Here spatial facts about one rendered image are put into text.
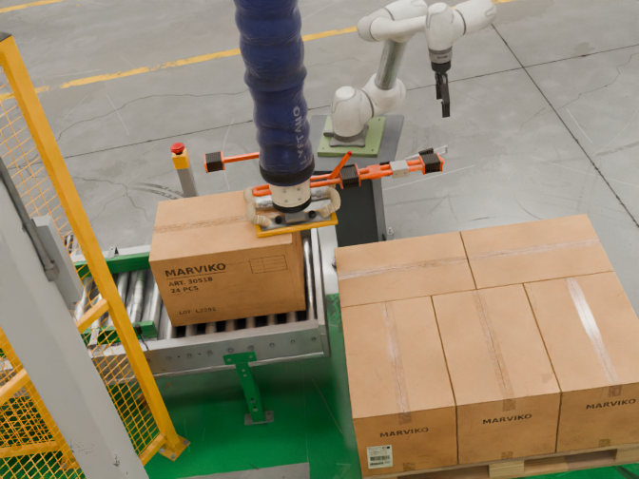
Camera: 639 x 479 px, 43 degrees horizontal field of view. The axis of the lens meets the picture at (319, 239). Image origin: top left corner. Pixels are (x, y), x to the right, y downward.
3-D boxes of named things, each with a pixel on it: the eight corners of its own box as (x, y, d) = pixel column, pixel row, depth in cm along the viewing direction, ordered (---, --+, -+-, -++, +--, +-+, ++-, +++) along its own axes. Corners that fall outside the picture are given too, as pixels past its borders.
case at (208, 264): (172, 327, 360) (147, 261, 334) (179, 266, 390) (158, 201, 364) (306, 310, 357) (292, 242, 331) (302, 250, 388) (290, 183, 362)
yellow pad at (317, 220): (257, 238, 335) (255, 229, 332) (254, 222, 343) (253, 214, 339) (338, 224, 338) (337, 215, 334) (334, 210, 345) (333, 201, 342)
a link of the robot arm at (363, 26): (364, 18, 336) (392, 7, 340) (346, 18, 352) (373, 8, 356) (373, 48, 341) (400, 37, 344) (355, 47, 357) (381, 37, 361)
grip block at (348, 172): (341, 190, 338) (340, 179, 335) (337, 177, 346) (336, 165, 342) (360, 186, 339) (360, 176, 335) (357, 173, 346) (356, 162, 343)
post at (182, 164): (217, 306, 445) (171, 158, 380) (217, 297, 450) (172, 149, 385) (228, 304, 445) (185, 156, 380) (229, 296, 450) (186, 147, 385)
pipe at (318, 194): (255, 228, 334) (253, 218, 331) (249, 192, 353) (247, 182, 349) (337, 215, 337) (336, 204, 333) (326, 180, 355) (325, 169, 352)
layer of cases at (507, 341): (362, 477, 337) (352, 418, 311) (343, 306, 413) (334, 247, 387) (652, 440, 332) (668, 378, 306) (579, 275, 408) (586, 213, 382)
